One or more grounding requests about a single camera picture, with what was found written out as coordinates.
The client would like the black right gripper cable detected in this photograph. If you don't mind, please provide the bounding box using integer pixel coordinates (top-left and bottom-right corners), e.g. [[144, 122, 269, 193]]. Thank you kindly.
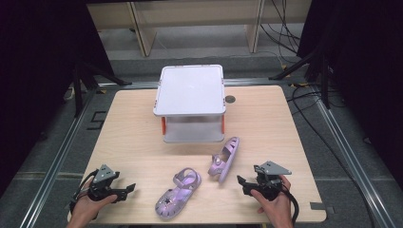
[[279, 182, 300, 226]]

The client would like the white two-tier shoe rack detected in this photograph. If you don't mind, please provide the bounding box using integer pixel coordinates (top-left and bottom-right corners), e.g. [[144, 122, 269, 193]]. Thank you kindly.
[[152, 64, 227, 144]]

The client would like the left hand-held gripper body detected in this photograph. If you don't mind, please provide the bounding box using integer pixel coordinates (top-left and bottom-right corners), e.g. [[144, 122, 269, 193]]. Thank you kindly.
[[86, 163, 128, 203]]

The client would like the person's right hand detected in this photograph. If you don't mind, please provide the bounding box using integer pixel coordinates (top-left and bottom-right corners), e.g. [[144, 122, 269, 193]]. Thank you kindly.
[[250, 174, 295, 224]]

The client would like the black tripod stand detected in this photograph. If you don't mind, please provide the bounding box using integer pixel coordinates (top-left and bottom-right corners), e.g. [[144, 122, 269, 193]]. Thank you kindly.
[[71, 59, 133, 119], [268, 44, 333, 110]]

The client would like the bundle of black cables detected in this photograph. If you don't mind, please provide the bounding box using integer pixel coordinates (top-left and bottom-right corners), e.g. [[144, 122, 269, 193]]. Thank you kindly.
[[259, 0, 302, 65]]

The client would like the purple child's sandal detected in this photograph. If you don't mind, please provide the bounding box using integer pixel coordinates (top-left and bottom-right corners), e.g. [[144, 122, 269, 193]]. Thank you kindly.
[[154, 167, 202, 221], [207, 136, 240, 184]]

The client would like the black floor cable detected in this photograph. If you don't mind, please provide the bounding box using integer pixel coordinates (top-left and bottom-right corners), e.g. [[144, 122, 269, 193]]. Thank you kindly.
[[286, 85, 378, 228]]

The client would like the person's left hand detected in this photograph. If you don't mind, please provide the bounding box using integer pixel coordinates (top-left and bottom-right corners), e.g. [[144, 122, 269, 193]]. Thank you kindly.
[[67, 176, 119, 228]]

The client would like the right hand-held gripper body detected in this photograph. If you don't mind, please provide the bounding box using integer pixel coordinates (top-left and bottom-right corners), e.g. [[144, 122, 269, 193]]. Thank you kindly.
[[252, 161, 293, 201]]

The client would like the beige wooden furniture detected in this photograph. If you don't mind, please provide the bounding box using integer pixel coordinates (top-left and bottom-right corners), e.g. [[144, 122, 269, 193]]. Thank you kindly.
[[86, 0, 314, 58]]

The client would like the metal floor rail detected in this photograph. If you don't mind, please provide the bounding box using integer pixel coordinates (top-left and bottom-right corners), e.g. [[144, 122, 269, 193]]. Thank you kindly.
[[18, 85, 100, 228], [312, 91, 397, 228], [97, 77, 293, 90]]

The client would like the black curtain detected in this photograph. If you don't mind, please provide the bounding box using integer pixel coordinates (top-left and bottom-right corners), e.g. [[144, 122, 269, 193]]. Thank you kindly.
[[297, 0, 403, 192], [0, 0, 116, 198]]

